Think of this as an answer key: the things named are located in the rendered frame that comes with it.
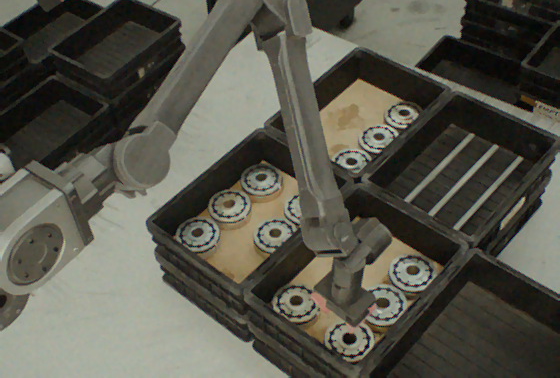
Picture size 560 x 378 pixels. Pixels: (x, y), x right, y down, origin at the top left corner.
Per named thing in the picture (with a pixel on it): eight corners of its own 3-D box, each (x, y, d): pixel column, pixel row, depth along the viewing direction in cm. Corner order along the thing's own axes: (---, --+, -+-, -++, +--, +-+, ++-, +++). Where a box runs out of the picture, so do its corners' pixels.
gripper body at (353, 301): (333, 272, 146) (336, 249, 140) (376, 303, 141) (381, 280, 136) (311, 293, 143) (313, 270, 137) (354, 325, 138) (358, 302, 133)
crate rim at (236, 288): (240, 298, 159) (239, 292, 157) (143, 228, 173) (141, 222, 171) (357, 187, 177) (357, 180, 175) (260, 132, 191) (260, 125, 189)
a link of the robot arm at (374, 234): (299, 233, 135) (331, 230, 128) (337, 195, 141) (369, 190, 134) (333, 285, 138) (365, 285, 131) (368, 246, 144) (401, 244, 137)
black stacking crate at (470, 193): (464, 277, 170) (472, 245, 162) (357, 213, 184) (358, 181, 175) (553, 174, 188) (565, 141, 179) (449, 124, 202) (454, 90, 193)
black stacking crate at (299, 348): (354, 404, 152) (356, 376, 144) (245, 323, 166) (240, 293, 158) (463, 278, 170) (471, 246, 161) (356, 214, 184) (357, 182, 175)
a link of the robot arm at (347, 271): (326, 257, 132) (354, 274, 130) (349, 233, 135) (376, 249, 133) (324, 280, 137) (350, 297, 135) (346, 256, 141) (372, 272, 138)
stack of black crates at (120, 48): (131, 171, 292) (105, 79, 258) (77, 141, 305) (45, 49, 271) (199, 112, 311) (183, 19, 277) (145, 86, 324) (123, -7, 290)
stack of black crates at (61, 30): (60, 131, 309) (36, 64, 284) (12, 104, 322) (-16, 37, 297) (129, 78, 329) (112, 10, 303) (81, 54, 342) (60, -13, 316)
